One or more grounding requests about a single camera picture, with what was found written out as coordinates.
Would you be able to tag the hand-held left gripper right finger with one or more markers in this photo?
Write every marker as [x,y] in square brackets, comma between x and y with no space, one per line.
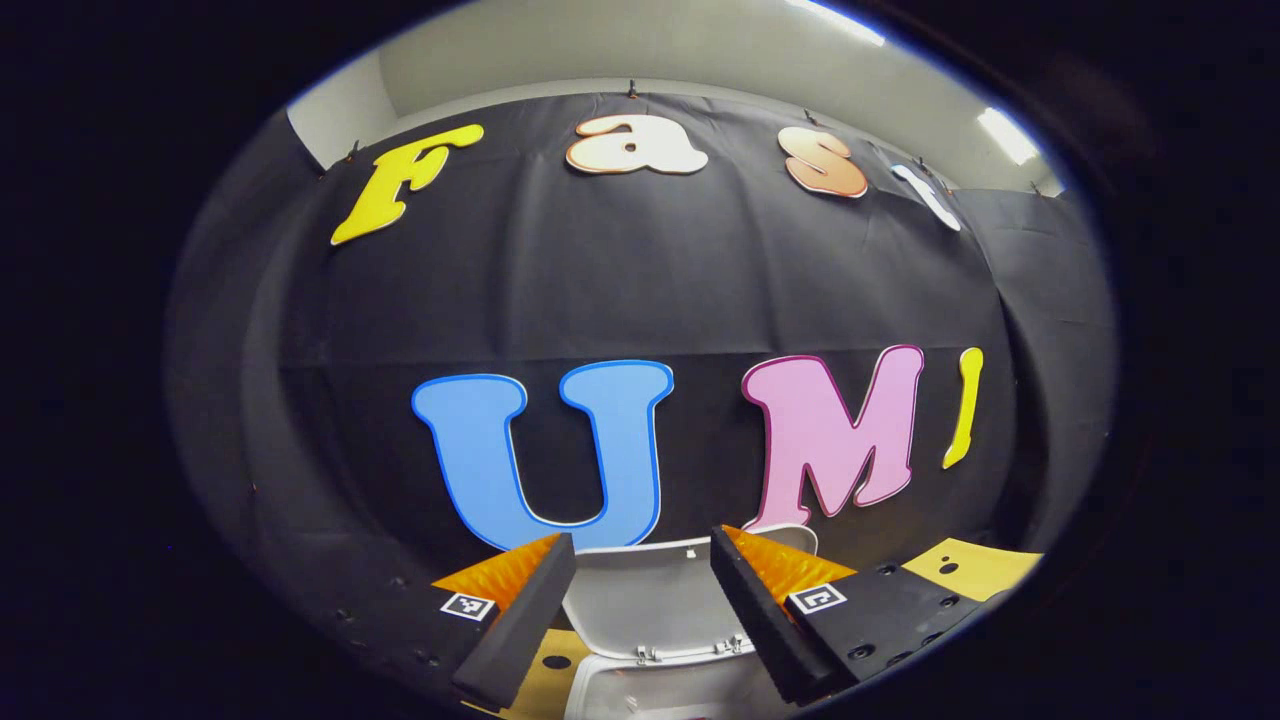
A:
[760,615]

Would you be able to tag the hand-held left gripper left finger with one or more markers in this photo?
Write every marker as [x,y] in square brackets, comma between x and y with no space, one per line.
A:
[525,625]

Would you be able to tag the grey desktop garbage bin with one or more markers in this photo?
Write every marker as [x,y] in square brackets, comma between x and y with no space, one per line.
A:
[650,600]

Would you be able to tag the wooden desktop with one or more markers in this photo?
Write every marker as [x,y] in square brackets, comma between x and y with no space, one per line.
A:
[985,570]

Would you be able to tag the black backdrop cloth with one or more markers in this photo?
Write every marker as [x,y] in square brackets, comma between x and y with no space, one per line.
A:
[650,280]

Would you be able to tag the small ceiling light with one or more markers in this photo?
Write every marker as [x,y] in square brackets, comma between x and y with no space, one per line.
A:
[1008,135]

